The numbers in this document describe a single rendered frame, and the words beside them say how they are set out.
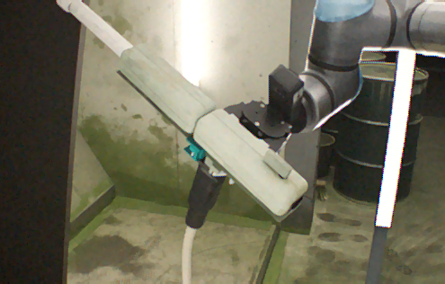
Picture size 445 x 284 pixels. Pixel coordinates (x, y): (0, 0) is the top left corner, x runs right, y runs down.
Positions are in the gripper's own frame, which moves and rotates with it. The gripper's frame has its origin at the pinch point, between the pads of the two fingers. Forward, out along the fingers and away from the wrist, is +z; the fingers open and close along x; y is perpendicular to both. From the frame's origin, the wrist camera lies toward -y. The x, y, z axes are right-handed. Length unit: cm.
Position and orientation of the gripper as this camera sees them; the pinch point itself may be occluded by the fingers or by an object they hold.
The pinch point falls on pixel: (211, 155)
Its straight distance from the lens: 58.2
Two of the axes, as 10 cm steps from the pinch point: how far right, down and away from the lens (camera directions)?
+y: -2.7, 6.6, 7.1
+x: -7.0, -6.4, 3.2
